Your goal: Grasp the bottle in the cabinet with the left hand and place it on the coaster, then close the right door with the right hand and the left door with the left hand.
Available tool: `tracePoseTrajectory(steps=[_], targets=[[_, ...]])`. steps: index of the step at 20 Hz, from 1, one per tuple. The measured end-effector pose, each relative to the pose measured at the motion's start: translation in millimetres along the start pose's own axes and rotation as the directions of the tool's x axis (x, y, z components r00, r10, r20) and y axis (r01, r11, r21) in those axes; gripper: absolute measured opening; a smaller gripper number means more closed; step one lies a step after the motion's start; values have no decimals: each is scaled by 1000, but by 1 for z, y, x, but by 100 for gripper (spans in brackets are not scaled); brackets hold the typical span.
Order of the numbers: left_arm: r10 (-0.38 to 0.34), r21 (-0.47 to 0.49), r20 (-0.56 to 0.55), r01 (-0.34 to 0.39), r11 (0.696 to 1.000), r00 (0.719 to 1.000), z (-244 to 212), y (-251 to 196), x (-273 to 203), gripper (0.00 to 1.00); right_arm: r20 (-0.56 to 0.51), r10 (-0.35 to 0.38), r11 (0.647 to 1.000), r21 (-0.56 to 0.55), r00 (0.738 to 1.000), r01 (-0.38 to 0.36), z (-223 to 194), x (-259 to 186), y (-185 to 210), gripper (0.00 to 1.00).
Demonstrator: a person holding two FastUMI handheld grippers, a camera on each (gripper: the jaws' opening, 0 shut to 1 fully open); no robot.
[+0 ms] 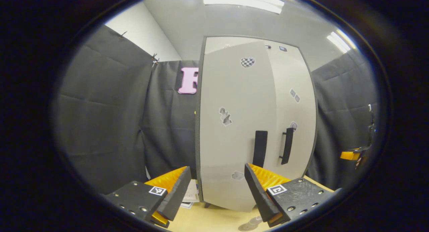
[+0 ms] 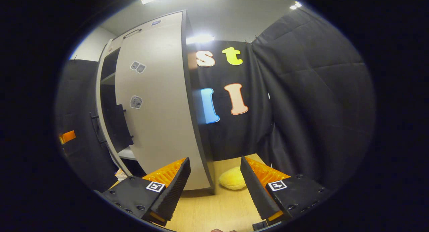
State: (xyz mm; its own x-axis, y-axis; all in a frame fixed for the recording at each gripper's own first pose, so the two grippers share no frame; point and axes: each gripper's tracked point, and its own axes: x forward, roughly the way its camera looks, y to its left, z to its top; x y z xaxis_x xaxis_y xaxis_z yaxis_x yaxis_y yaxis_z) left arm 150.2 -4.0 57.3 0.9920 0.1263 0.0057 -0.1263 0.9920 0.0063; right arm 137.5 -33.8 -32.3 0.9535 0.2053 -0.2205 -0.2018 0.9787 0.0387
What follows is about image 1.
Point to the white cabinet drawer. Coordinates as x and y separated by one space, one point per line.
218 42

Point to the long ceiling light panel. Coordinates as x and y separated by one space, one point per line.
244 0

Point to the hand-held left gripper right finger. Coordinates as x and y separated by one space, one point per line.
259 195

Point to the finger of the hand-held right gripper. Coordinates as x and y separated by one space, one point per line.
348 155

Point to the black backdrop cloth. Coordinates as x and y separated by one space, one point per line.
100 124

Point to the small ceiling light panel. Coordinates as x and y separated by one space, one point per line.
340 41

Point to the white and grey cabinet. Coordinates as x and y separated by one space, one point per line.
197 131

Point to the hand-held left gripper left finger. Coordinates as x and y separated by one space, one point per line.
176 198

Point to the white cabinet door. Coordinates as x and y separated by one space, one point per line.
231 91
295 74

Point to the stack of white papers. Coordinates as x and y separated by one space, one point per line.
191 195

